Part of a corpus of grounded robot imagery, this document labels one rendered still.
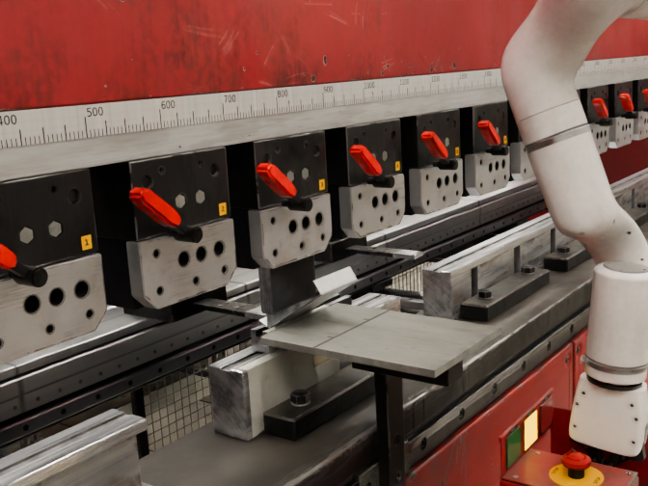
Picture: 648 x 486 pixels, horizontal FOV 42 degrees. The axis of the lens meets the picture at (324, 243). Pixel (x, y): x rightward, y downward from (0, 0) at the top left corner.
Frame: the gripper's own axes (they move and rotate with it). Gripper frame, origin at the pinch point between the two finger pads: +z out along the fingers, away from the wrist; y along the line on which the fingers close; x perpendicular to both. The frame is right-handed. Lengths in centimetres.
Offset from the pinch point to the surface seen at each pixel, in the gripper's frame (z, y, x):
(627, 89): -47, -34, 116
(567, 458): -6.8, -2.2, -10.9
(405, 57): -58, -37, 3
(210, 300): -22, -55, -24
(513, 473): -3.3, -8.7, -13.2
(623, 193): -19, -33, 118
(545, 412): -7.0, -9.6, 0.4
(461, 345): -25.2, -12.1, -25.0
